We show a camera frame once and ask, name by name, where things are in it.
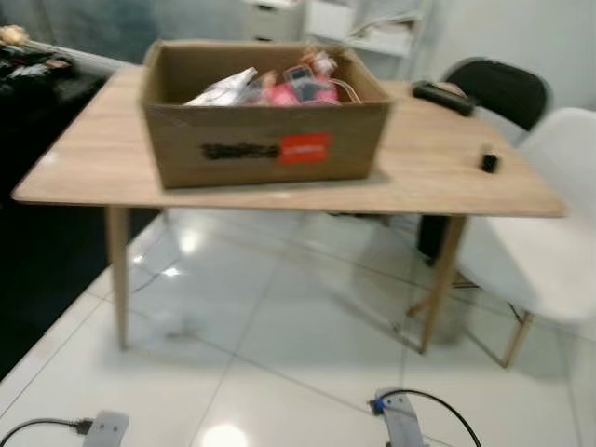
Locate white shell chair wooden legs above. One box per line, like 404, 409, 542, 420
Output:
410, 107, 596, 369

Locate long black remote control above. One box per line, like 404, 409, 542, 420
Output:
412, 81, 478, 117

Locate white drawer cabinet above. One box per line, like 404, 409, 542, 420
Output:
240, 0, 306, 43

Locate large brown cardboard box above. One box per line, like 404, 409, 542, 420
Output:
140, 39, 394, 191

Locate black chair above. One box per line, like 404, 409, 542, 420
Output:
416, 58, 552, 262

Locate beige dried flower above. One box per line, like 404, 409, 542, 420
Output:
0, 25, 31, 47

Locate white usb cable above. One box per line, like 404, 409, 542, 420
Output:
328, 78, 362, 105

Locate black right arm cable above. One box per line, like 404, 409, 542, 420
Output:
377, 389, 483, 447

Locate grey printed plastic bracket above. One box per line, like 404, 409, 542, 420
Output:
282, 65, 316, 87

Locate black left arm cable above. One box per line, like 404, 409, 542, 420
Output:
0, 417, 94, 443

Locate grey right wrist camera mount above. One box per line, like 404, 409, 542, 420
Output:
371, 389, 429, 447

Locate pink plastic bag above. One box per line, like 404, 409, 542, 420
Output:
261, 73, 338, 106

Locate dark cluttered bench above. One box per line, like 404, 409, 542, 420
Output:
0, 26, 108, 196

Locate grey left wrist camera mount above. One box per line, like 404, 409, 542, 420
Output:
82, 411, 129, 447

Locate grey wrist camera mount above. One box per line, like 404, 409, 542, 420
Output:
82, 411, 129, 447
371, 389, 429, 447

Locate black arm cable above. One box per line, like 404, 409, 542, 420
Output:
377, 389, 483, 447
0, 417, 94, 443

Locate white metal shelf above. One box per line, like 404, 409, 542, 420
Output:
305, 0, 434, 59

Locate light wooden table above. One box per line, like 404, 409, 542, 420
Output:
11, 63, 567, 353

